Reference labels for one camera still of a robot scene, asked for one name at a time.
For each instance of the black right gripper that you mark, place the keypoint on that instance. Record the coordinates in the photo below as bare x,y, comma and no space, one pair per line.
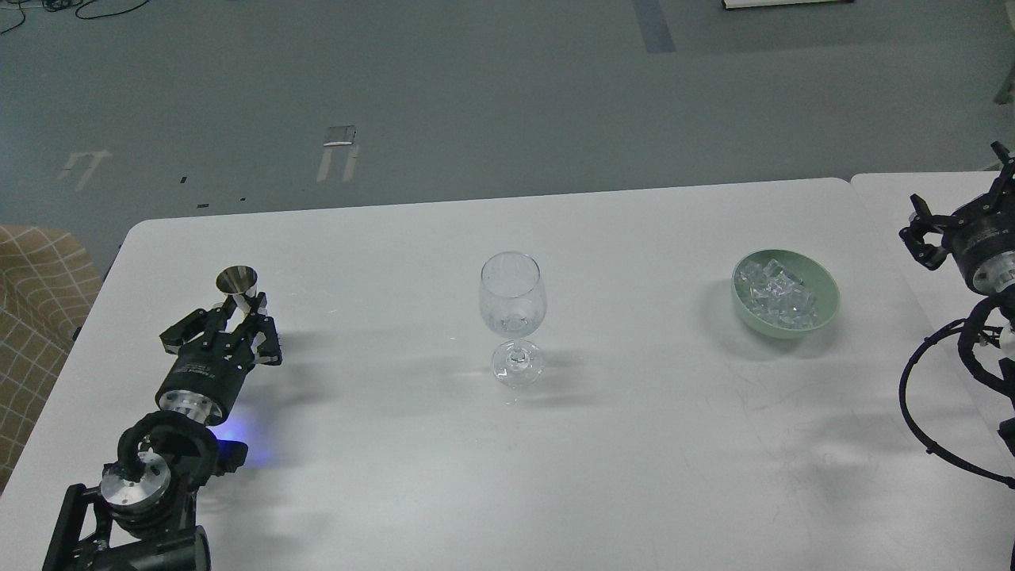
984,232

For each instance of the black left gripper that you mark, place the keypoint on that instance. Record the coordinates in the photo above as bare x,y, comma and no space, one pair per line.
211,364

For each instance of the steel cocktail jigger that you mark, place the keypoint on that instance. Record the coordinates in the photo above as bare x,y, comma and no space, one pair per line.
239,282

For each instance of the clear ice cubes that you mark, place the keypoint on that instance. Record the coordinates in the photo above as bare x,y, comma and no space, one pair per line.
775,295

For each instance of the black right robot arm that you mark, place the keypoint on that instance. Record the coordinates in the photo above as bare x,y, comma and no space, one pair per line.
984,344

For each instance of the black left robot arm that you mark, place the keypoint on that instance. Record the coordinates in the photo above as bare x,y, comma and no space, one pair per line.
142,515

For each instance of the clear wine glass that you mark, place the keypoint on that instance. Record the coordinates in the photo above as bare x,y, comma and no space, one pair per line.
513,304

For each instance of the green bowl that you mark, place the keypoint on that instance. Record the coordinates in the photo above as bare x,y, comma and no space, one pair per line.
813,274

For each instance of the white board edge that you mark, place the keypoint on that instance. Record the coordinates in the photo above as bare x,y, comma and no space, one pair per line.
765,4

